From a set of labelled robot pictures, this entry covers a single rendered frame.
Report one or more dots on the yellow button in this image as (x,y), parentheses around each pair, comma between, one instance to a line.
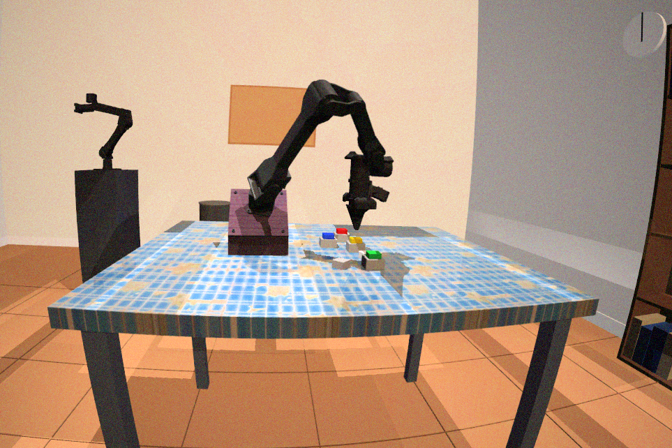
(355,244)

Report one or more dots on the green button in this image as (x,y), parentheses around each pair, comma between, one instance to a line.
(372,260)

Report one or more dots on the red button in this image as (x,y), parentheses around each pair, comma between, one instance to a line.
(341,235)

